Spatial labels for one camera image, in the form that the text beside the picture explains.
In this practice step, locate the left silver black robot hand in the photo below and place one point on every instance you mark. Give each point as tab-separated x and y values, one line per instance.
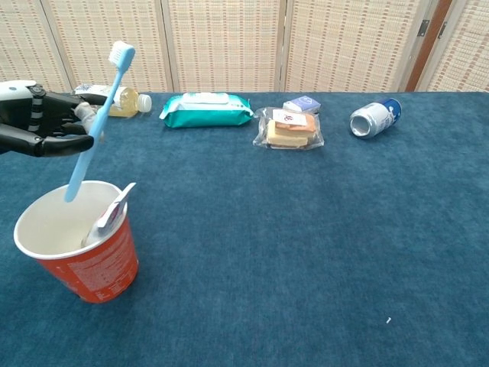
46	118

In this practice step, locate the light blue toothbrush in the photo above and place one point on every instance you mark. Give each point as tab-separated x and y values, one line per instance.
101	118

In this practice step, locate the white floral toothpaste tube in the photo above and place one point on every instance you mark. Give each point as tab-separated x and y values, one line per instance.
111	214

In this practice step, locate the yellow tea plastic bottle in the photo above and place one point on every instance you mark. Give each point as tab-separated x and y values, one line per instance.
126	103

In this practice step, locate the red paper cup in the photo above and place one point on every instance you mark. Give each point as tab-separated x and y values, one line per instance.
103	267

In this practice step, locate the green wet wipes pack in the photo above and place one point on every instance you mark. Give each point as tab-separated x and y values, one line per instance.
206	114

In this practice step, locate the wide bamboo folding screen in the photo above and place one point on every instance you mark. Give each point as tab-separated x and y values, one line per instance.
229	38

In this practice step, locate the packaged sliced cake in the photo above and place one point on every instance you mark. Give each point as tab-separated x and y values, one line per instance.
290	130

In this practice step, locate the dark blue table cloth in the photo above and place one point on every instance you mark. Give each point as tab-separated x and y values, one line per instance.
267	229

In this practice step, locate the small blue white box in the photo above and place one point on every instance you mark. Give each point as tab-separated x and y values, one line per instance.
303	102

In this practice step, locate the blue white drink can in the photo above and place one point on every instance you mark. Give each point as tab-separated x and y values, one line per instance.
378	114

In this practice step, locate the black metal hinge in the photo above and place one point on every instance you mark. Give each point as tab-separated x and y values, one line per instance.
422	27
442	30

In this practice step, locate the narrow bamboo folding screen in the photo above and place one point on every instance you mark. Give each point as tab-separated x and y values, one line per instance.
466	57

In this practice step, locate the brown wooden post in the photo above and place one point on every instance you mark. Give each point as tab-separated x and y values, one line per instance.
428	46

